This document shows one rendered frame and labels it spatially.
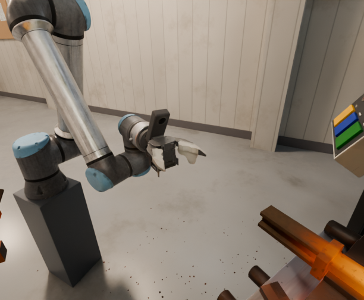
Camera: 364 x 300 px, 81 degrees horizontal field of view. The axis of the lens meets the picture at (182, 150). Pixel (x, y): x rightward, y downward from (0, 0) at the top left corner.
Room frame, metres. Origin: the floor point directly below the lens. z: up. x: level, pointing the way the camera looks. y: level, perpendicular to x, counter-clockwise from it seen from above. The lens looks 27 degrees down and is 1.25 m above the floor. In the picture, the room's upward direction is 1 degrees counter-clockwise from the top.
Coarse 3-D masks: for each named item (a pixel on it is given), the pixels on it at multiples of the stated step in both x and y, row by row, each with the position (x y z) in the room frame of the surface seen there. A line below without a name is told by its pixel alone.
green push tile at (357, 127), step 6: (354, 126) 0.56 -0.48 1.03; (360, 126) 0.54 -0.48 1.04; (348, 132) 0.56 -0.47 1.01; (354, 132) 0.52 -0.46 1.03; (360, 132) 0.51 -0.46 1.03; (336, 138) 0.59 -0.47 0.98; (342, 138) 0.56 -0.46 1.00; (348, 138) 0.52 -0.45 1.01; (336, 144) 0.55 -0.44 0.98; (342, 144) 0.53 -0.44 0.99
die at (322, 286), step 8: (360, 240) 0.22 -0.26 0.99; (352, 248) 0.20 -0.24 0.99; (360, 248) 0.20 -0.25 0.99; (352, 256) 0.19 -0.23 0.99; (360, 256) 0.19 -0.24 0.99; (360, 264) 0.17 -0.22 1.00; (328, 272) 0.16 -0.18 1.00; (328, 280) 0.16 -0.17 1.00; (336, 280) 0.15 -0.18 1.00; (320, 288) 0.15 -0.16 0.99; (328, 288) 0.15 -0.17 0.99; (336, 288) 0.15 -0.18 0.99; (344, 288) 0.14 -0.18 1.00; (352, 288) 0.14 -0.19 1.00; (312, 296) 0.14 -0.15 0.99; (320, 296) 0.14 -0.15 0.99; (328, 296) 0.14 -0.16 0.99; (336, 296) 0.14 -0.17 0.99; (344, 296) 0.14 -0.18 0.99; (352, 296) 0.14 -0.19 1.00; (360, 296) 0.13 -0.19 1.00
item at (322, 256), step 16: (272, 208) 0.26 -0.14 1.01; (272, 224) 0.24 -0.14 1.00; (288, 224) 0.23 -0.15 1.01; (288, 240) 0.22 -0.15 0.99; (304, 240) 0.20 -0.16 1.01; (320, 240) 0.20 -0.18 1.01; (336, 240) 0.20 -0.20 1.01; (304, 256) 0.19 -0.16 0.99; (320, 256) 0.17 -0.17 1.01; (336, 256) 0.18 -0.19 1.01; (320, 272) 0.17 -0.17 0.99; (336, 272) 0.16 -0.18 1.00; (352, 272) 0.16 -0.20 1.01
